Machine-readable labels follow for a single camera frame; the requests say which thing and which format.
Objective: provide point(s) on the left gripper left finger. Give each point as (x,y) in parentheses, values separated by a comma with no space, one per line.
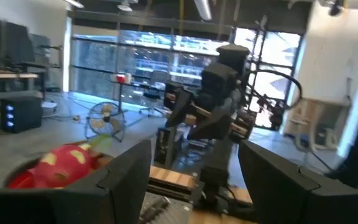
(126,174)

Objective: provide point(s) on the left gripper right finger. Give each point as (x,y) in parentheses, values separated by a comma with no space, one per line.
(269,180)

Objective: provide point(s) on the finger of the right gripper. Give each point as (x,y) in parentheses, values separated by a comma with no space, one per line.
(213,126)
(180,109)

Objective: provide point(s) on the pink dragon fruit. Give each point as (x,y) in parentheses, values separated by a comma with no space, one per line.
(64,165)

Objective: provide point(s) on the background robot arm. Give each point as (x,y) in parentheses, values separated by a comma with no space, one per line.
(277,115)

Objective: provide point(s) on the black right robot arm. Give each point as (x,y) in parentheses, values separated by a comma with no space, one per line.
(217,161)

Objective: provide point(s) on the black office chair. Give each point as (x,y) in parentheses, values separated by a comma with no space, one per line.
(155,87)

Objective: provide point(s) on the black floor box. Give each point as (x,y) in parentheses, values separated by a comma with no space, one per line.
(165,146)

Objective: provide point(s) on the black desk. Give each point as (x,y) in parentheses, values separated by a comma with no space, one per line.
(135,85)

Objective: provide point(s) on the white cup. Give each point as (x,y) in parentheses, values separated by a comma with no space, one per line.
(128,77)

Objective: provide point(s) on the red cup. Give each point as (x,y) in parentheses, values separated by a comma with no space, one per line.
(120,78)

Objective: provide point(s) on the white hanging lamp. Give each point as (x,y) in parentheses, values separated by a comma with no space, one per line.
(203,9)

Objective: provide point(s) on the beige chair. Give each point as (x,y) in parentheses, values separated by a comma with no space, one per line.
(319,124)

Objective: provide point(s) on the red collapsible bowl grey rim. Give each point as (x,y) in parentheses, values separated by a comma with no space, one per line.
(19,180)

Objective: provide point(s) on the black computer tower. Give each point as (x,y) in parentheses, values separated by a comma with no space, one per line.
(22,114)

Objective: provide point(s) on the wooden top desk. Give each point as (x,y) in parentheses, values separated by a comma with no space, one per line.
(8,75)

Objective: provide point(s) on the dark computer monitor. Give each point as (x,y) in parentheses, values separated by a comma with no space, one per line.
(8,43)

